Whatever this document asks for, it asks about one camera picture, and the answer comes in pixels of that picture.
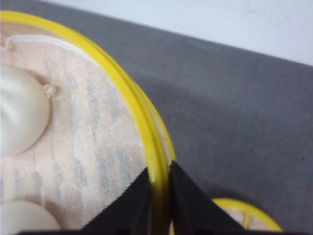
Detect white bun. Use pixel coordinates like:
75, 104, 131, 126
0, 65, 55, 156
0, 201, 61, 235

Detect white bun upper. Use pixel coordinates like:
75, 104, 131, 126
0, 65, 55, 156

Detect wooden steamer drawer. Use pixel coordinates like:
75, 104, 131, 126
0, 10, 175, 235

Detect woven bamboo steamer lid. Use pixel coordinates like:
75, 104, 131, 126
212, 198, 283, 232

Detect pinkish steamer liner cloth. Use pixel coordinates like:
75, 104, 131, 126
0, 34, 146, 229

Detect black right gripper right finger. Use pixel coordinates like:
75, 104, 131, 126
168, 160, 245, 235

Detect white bun lower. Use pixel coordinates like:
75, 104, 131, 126
0, 201, 61, 235

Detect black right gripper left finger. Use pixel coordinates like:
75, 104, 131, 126
18, 169, 151, 235

